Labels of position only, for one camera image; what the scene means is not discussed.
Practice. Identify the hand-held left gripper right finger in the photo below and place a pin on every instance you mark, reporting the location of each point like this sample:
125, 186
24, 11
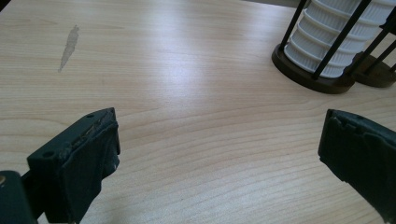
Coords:
361, 149

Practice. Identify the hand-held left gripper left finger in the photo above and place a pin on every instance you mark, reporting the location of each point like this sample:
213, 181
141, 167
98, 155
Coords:
77, 161

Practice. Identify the stack of paper cups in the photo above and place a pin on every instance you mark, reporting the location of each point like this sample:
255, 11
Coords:
323, 34

